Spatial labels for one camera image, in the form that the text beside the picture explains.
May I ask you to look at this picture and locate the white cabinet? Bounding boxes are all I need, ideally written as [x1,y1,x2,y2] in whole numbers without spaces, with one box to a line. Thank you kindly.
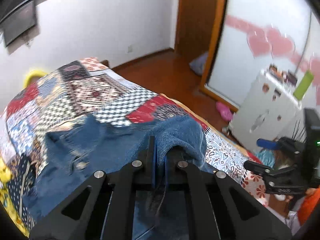
[229,69,313,153]

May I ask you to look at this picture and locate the green flat object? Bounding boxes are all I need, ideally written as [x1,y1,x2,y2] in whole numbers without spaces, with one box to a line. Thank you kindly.
[293,70,314,101]

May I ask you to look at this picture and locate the patchwork printed bedspread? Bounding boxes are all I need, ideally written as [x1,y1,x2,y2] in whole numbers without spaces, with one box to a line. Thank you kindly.
[0,57,273,238]

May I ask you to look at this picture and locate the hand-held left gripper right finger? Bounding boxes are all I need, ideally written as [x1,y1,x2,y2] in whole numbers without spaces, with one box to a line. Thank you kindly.
[164,149,293,240]

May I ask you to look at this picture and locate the small black wall monitor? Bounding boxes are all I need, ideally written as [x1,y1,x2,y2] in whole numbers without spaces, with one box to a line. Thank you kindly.
[1,1,38,48]

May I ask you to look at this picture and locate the blue denim jeans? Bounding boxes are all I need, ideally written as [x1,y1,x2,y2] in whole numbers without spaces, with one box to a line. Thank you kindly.
[31,116,208,240]

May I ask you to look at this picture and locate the yellow round plush object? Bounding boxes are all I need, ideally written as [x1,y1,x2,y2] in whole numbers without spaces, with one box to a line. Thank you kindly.
[24,68,49,87]

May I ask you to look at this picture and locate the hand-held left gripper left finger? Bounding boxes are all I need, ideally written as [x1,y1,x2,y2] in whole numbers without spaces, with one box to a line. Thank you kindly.
[29,136,158,240]

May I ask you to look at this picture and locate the pink slippers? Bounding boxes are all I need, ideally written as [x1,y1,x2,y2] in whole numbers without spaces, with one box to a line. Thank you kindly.
[216,101,233,121]

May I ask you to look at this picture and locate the white sliding door pink stickers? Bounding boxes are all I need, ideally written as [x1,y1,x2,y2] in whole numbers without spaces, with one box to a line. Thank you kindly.
[207,0,320,108]

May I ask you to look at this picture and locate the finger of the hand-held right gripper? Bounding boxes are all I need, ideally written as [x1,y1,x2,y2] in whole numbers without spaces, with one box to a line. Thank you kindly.
[256,137,301,156]
[243,160,273,178]

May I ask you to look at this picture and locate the person's orange clothing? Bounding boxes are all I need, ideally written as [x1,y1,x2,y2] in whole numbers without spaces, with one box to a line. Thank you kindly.
[298,187,320,227]

